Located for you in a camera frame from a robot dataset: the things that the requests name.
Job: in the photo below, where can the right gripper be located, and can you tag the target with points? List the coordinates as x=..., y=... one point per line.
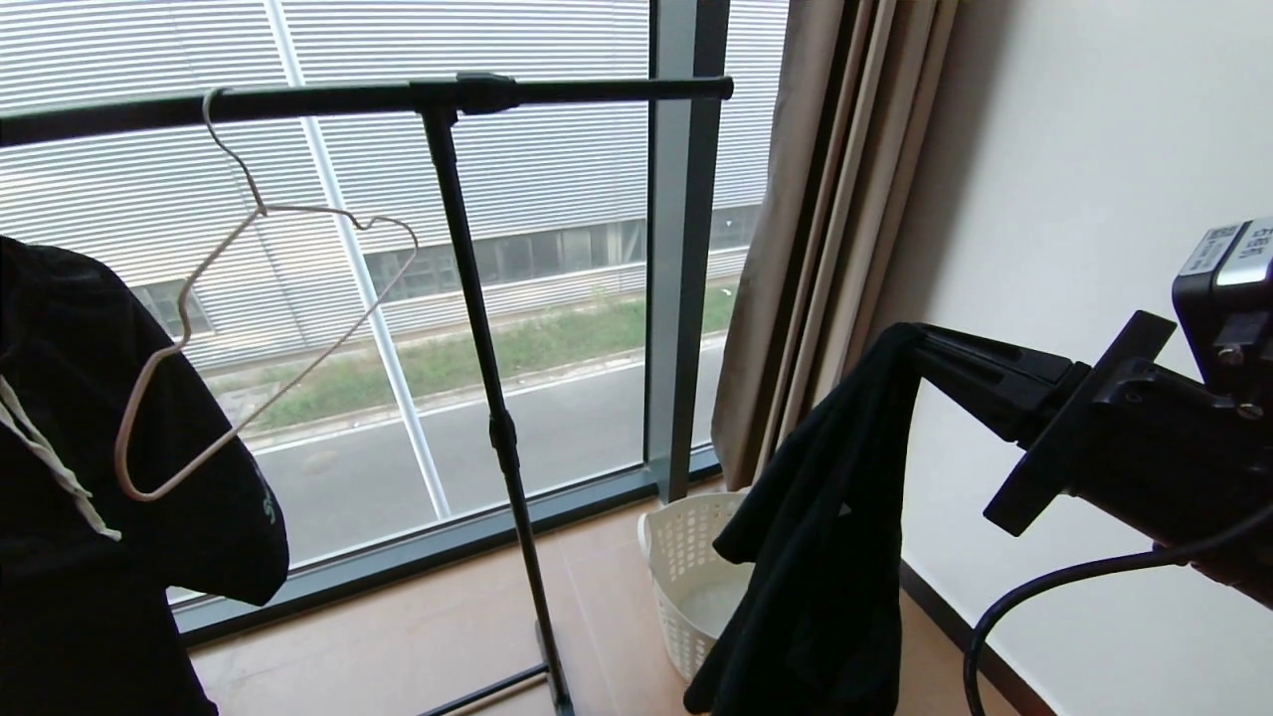
x=1164, y=457

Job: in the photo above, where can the black garment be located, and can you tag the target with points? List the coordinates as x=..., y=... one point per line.
x=825, y=517

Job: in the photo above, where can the white laundry basket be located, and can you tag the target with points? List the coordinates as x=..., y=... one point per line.
x=686, y=557

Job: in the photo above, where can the black clothes rack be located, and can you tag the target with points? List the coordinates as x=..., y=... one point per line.
x=467, y=298

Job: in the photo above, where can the pink clothes hanger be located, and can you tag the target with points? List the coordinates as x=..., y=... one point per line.
x=199, y=273

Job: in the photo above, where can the beige curtain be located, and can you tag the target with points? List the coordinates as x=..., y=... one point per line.
x=796, y=199

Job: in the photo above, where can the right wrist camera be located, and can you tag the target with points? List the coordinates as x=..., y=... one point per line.
x=1228, y=288

